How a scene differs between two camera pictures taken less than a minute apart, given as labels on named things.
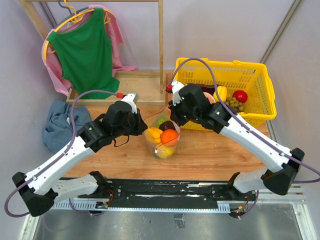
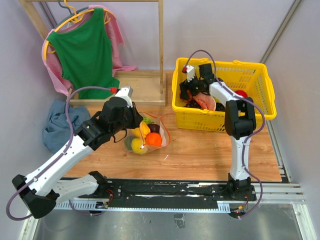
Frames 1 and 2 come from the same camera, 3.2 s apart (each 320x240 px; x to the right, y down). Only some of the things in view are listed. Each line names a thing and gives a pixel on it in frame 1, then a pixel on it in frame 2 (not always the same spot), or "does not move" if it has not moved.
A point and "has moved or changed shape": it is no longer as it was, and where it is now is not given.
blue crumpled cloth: (59, 131) does not move
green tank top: (85, 52) does not move
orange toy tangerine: (169, 137) -> (154, 138)
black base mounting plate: (166, 193) does not move
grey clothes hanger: (72, 14) does not move
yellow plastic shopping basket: (252, 78) does not move
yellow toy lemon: (165, 151) -> (136, 144)
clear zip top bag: (163, 134) has moved or changed shape
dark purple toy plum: (167, 125) -> (154, 128)
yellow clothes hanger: (77, 18) does not move
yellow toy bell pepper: (155, 133) has moved or changed shape
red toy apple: (240, 96) does not move
